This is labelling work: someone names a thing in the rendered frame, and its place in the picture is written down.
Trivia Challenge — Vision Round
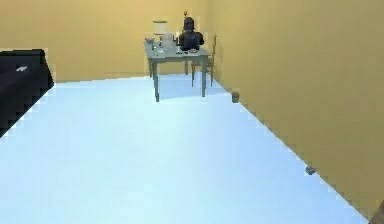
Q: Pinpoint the brown wooden furniture corner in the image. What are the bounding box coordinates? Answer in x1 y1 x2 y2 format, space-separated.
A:
368 199 384 224

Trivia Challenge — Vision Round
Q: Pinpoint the wooden chair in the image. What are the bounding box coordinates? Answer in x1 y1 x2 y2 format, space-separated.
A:
190 32 218 88

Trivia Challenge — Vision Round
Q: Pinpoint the grey-green dining table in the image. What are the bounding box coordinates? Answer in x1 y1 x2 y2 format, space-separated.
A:
144 39 212 103

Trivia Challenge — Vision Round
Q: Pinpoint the black bust statue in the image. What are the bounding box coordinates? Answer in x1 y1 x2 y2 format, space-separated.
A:
178 16 205 52

